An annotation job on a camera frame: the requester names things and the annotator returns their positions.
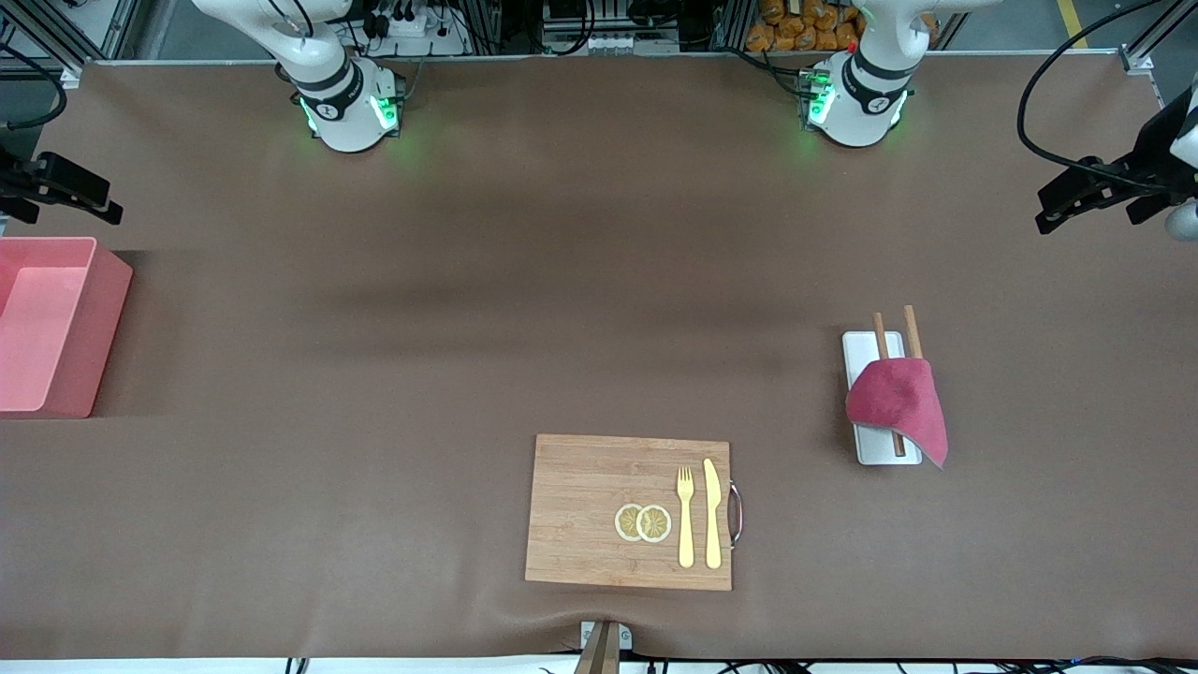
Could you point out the white power strip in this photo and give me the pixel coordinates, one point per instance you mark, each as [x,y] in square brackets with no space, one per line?
[412,33]

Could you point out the aluminium frame post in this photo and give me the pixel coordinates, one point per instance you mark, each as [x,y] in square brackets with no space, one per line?
[65,56]
[1142,51]

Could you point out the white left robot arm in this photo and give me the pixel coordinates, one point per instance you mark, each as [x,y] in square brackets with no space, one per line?
[856,108]

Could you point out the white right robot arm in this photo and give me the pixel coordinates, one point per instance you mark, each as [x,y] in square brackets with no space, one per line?
[342,112]

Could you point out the wooden cutting board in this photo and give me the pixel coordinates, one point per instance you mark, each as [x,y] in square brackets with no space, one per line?
[590,505]

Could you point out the lemon slice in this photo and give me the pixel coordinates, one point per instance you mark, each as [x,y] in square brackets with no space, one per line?
[654,523]
[625,522]

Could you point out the pink plastic bin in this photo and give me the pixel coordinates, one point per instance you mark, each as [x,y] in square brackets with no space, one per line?
[42,318]

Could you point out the red cloth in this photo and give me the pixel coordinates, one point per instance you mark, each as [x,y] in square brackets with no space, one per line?
[898,398]

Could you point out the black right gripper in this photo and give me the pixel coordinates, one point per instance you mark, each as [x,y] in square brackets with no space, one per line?
[37,180]

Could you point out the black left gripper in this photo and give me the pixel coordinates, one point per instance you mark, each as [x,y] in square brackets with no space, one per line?
[1147,166]

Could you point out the orange packaged goods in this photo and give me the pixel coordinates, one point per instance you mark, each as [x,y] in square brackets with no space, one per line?
[796,28]

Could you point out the yellow fork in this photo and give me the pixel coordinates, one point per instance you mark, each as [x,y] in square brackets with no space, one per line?
[686,524]

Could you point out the white rectangular tray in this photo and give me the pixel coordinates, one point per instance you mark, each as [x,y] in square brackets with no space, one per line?
[880,449]

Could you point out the yellow knife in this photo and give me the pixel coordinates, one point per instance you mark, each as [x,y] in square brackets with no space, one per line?
[713,515]

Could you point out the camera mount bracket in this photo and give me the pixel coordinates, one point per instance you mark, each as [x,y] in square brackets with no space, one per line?
[602,646]

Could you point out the black electronics box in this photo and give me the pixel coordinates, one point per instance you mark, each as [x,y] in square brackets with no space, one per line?
[608,23]

